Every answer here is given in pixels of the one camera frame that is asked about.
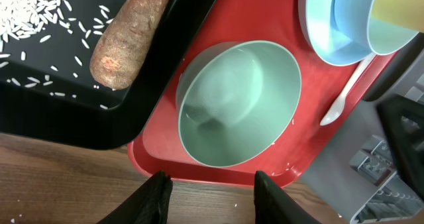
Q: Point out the yellow plastic cup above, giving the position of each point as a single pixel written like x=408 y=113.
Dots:
x=404 y=13

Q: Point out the small teal bowl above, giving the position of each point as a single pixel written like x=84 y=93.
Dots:
x=354 y=19

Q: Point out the white plastic spoon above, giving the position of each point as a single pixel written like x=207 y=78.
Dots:
x=338 y=105

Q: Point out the cooked white rice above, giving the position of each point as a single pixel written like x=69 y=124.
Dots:
x=46 y=46

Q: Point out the green rice bowl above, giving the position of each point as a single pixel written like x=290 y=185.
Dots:
x=235 y=99

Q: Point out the grey dishwasher rack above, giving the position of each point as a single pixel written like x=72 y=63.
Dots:
x=355 y=173

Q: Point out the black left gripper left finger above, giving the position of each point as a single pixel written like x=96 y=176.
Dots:
x=147 y=205

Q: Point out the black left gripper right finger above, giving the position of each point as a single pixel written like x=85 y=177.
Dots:
x=274 y=206

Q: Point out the brown bread stick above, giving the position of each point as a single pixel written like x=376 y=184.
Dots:
x=122 y=48

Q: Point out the black plastic tray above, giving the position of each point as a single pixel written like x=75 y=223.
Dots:
x=35 y=115

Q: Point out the light blue plate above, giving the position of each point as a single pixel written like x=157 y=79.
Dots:
x=322 y=34

